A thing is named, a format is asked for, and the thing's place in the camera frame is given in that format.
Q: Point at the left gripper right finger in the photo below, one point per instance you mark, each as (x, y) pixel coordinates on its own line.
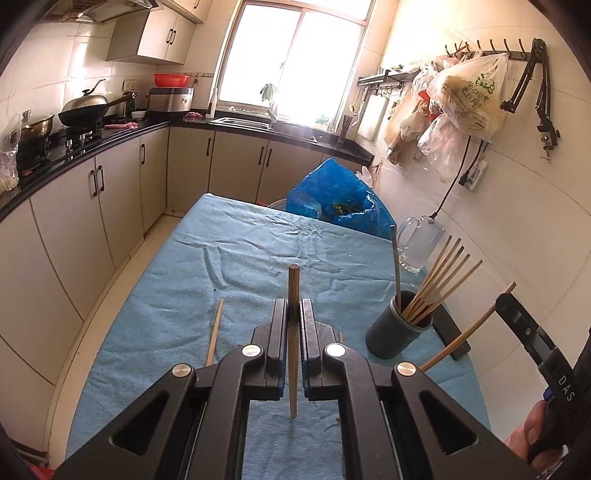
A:
(320, 383)

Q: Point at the upper kitchen cabinets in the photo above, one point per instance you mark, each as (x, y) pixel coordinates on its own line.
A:
(158, 36)

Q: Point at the clear glass mug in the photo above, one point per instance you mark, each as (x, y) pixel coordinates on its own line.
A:
(417, 239)

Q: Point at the electric kettle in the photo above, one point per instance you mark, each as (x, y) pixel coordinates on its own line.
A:
(128, 105)

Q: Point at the orange white plastic bag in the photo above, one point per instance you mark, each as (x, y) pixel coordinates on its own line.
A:
(369, 176)

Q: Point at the lower kitchen cabinets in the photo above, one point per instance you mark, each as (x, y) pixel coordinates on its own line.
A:
(49, 288)

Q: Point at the person's right hand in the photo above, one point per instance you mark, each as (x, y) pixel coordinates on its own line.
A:
(526, 435)

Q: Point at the red basin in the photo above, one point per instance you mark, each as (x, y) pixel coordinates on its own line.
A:
(168, 80)

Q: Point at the silver rice cooker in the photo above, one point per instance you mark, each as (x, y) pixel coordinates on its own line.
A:
(169, 99)

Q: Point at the blue table cloth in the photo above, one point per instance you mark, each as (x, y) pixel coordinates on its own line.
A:
(238, 252)

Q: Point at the kitchen cabinets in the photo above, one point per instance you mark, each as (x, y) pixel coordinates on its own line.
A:
(49, 288)
(158, 36)

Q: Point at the dark cylindrical utensil holder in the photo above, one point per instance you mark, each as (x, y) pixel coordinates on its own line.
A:
(391, 334)

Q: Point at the black countertop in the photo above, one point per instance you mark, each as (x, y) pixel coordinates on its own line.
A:
(61, 160)

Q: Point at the translucent plastic bag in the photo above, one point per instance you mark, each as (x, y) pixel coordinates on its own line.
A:
(443, 144)

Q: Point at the kitchen faucet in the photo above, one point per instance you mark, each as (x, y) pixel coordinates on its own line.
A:
(267, 94)

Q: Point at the black wok with lid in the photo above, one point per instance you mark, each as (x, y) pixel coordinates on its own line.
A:
(86, 110)

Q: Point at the steel pot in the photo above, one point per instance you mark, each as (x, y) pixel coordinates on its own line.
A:
(35, 131)

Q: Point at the window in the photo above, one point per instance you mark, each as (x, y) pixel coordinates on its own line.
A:
(307, 49)

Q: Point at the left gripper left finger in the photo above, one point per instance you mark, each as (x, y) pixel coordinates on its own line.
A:
(269, 375)

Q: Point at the wall hook rail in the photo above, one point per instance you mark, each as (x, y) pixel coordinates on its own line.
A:
(467, 49)

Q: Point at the steel sink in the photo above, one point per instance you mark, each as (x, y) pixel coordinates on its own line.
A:
(242, 123)

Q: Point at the wooden chopstick on cloth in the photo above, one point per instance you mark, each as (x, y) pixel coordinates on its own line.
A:
(214, 334)

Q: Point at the white bag with bread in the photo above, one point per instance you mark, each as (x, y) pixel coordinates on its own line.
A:
(470, 94)

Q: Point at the wooden chopstick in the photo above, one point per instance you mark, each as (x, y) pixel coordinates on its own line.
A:
(490, 344)
(293, 316)
(214, 334)

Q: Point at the range hood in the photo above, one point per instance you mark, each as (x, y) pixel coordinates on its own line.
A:
(95, 11)

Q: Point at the blue plastic bag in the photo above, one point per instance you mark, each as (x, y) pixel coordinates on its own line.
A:
(334, 194)

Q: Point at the metal straw in holder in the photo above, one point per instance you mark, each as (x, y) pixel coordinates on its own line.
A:
(397, 274)

